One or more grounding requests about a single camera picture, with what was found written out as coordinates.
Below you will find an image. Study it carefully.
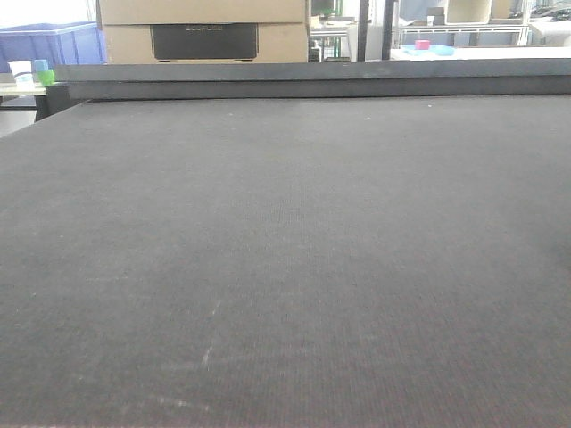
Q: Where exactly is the pink cube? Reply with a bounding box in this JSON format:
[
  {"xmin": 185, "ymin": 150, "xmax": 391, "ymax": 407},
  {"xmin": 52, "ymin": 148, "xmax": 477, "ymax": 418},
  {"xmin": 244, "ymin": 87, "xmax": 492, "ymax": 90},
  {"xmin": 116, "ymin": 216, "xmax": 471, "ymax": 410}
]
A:
[{"xmin": 414, "ymin": 39, "xmax": 431, "ymax": 51}]

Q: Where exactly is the light blue tray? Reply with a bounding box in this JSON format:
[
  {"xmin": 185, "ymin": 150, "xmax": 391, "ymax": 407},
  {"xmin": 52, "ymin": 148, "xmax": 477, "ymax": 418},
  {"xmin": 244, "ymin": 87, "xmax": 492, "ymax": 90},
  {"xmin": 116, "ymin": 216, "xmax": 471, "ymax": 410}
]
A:
[{"xmin": 401, "ymin": 45, "xmax": 456, "ymax": 57}]

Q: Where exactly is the large cardboard box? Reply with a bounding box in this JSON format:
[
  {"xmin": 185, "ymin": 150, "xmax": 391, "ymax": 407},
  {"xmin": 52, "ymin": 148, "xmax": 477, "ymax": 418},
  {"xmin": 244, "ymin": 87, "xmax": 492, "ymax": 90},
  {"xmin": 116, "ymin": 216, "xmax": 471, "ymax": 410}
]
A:
[{"xmin": 97, "ymin": 1, "xmax": 310, "ymax": 64}]

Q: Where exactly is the blue plastic crate background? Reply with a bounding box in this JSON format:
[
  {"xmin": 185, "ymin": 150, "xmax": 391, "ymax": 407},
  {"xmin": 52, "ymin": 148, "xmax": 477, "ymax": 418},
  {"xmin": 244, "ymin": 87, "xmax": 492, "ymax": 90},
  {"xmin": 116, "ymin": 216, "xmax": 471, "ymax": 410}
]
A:
[{"xmin": 1, "ymin": 21, "xmax": 107, "ymax": 73}]

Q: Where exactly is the green plastic cup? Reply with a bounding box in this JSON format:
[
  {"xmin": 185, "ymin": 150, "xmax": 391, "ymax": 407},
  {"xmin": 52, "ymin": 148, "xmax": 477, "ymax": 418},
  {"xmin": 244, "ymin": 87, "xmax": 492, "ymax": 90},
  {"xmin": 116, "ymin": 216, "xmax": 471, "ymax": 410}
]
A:
[{"xmin": 37, "ymin": 70, "xmax": 55, "ymax": 87}]

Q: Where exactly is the light blue cup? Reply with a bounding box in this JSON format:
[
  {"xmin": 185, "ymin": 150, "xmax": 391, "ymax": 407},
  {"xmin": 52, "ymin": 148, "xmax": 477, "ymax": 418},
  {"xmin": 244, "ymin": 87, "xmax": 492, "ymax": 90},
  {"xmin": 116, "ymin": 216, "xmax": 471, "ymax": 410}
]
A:
[{"xmin": 33, "ymin": 59, "xmax": 49, "ymax": 73}]

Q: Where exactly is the white paper cup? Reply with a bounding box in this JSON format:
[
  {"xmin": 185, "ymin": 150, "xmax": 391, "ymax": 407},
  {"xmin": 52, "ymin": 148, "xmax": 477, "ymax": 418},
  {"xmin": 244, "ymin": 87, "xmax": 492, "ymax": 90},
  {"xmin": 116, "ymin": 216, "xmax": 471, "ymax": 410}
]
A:
[{"xmin": 8, "ymin": 61, "xmax": 35, "ymax": 89}]

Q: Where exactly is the aluminium frame shelf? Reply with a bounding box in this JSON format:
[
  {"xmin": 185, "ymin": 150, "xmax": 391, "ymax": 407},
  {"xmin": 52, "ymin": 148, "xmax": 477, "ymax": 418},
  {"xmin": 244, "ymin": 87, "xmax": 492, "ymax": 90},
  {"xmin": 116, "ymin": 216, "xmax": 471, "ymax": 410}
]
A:
[{"xmin": 392, "ymin": 1, "xmax": 535, "ymax": 48}]

